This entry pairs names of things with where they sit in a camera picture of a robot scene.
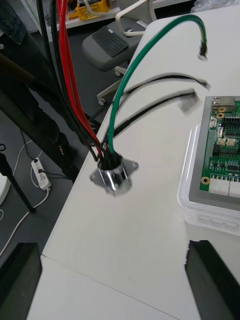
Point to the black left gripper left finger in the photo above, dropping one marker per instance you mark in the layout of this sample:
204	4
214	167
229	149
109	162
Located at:
17	287

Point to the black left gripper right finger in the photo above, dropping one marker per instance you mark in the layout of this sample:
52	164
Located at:
215	287

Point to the milky plastic box with lid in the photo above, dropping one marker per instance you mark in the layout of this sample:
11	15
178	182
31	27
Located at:
212	221

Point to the black tripod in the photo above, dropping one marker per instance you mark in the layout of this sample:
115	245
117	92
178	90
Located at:
17	190

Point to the white power strip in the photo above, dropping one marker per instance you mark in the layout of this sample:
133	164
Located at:
41	175

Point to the dark grey keyboard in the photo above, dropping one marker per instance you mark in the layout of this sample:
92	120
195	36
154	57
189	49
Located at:
110	41

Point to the yellow plastic crate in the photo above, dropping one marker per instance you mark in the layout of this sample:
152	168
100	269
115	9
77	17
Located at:
92	8

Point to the grey chair with white frame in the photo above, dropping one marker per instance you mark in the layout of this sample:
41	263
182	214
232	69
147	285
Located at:
100	55

